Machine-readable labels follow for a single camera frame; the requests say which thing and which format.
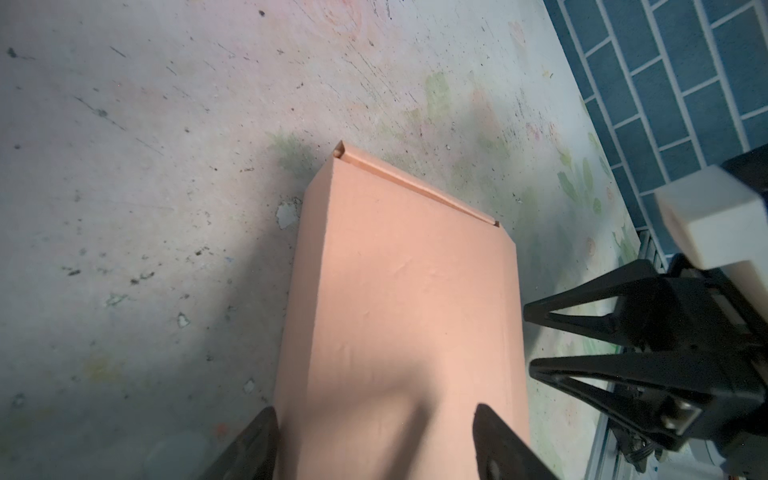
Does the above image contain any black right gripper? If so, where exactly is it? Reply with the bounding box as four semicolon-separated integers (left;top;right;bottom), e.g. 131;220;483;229
523;254;767;479

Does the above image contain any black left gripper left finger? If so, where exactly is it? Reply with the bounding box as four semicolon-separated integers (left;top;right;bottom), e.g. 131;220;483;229
199;406;280;480

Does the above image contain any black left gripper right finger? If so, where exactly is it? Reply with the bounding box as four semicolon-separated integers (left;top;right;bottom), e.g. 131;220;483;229
472;404;557;480

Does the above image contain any pink paper box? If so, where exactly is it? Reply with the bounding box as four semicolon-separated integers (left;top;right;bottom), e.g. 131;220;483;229
274;142;529;479

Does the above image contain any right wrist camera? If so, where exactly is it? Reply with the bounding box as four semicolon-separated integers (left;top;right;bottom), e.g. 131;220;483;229
654;166;767;319

